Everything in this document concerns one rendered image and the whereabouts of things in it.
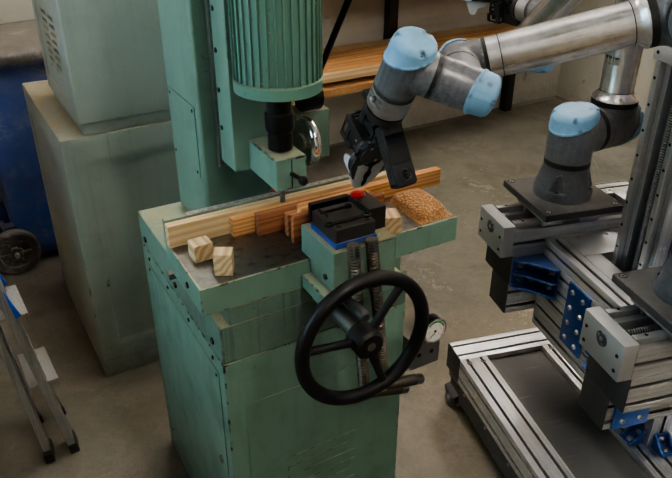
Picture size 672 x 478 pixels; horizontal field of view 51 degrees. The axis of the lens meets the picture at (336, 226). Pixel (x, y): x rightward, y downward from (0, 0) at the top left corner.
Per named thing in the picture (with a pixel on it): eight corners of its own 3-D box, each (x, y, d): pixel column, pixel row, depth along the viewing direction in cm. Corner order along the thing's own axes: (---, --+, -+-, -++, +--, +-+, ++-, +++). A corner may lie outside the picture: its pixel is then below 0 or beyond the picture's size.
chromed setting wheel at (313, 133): (313, 176, 160) (312, 124, 154) (289, 157, 169) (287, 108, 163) (324, 173, 161) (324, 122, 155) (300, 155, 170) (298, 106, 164)
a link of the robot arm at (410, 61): (440, 64, 107) (388, 45, 106) (416, 114, 115) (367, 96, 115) (447, 33, 111) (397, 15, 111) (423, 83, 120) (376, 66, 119)
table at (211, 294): (219, 345, 124) (216, 317, 121) (166, 266, 148) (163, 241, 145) (484, 258, 151) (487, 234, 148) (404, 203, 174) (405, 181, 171)
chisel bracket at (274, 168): (277, 199, 143) (275, 161, 139) (249, 175, 154) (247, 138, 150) (309, 192, 146) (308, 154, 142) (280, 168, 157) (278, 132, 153)
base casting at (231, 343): (221, 366, 139) (217, 329, 135) (140, 241, 183) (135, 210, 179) (407, 303, 159) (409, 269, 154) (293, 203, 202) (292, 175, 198)
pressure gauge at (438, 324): (423, 353, 159) (425, 324, 155) (413, 344, 161) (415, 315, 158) (445, 344, 161) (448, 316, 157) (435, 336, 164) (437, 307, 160)
